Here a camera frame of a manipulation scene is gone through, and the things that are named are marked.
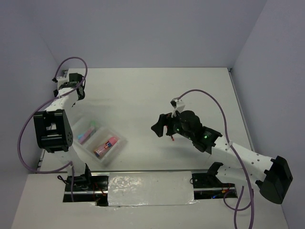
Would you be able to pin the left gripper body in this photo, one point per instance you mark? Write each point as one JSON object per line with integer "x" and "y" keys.
{"x": 83, "y": 97}

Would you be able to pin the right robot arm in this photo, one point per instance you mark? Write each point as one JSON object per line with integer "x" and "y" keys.
{"x": 272, "y": 176}

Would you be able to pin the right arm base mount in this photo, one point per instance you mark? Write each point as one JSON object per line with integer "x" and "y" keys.
{"x": 206, "y": 186}

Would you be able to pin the blue highlighter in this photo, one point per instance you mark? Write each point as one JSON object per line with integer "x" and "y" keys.
{"x": 80, "y": 136}

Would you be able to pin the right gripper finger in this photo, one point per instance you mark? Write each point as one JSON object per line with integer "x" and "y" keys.
{"x": 163, "y": 120}
{"x": 171, "y": 125}

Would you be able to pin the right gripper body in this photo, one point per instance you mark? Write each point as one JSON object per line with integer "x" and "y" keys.
{"x": 179, "y": 130}

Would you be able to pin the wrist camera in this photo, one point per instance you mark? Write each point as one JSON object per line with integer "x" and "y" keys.
{"x": 178, "y": 106}
{"x": 60, "y": 81}

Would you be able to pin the right table rail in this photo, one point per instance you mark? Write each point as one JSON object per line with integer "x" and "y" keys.
{"x": 240, "y": 108}

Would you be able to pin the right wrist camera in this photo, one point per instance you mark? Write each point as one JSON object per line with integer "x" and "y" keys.
{"x": 178, "y": 106}

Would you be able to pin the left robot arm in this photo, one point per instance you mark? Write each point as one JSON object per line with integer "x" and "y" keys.
{"x": 54, "y": 133}

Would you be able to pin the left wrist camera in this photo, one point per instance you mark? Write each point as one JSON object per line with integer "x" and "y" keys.
{"x": 60, "y": 81}

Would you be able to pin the clear plastic container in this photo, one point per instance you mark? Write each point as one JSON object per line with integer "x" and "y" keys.
{"x": 100, "y": 137}

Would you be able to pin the pink highlighter in container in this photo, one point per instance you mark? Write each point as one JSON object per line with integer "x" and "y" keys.
{"x": 112, "y": 141}

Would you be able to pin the pink highlighter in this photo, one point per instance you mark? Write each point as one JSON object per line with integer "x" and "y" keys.
{"x": 87, "y": 135}
{"x": 112, "y": 141}

